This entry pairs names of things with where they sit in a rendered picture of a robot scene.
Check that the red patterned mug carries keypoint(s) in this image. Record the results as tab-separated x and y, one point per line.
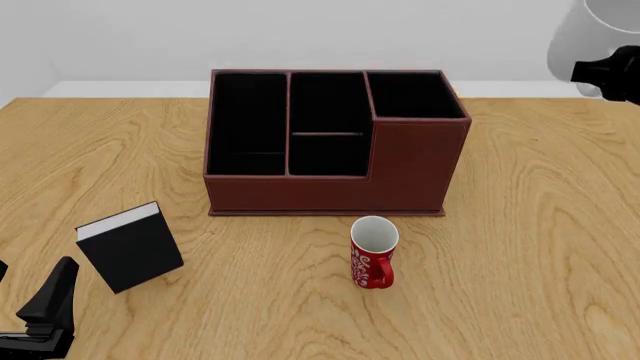
361	264

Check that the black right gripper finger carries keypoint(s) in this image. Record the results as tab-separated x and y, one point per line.
590	71

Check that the black book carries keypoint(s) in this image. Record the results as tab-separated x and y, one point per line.
130	255

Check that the white mug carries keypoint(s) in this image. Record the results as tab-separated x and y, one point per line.
567	41

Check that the red-brown desk caddy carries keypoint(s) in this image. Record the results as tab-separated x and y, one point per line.
415	161

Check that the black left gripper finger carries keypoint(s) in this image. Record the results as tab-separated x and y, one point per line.
2	270
55	296

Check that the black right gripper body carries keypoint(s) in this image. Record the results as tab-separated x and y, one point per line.
627	75

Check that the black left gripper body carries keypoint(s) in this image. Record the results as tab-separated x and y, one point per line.
35	343

